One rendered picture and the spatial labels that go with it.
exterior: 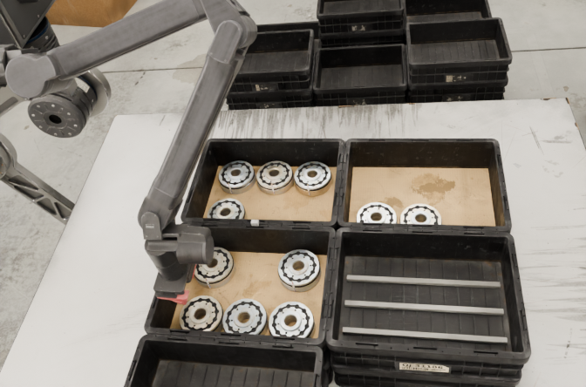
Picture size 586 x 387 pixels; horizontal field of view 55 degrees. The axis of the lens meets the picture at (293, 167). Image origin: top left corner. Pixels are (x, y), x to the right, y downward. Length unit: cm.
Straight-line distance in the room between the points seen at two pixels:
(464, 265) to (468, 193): 22
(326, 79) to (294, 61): 18
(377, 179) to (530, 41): 212
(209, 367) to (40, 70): 72
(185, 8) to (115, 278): 94
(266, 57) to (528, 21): 172
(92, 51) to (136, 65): 266
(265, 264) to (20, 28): 78
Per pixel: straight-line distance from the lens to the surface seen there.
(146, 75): 361
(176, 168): 105
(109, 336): 162
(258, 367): 131
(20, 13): 138
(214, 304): 137
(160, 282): 120
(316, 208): 151
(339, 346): 119
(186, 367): 135
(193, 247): 109
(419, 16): 301
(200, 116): 101
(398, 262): 141
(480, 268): 142
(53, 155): 333
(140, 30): 103
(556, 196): 176
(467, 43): 263
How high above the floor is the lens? 201
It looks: 47 degrees down
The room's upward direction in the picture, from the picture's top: 11 degrees counter-clockwise
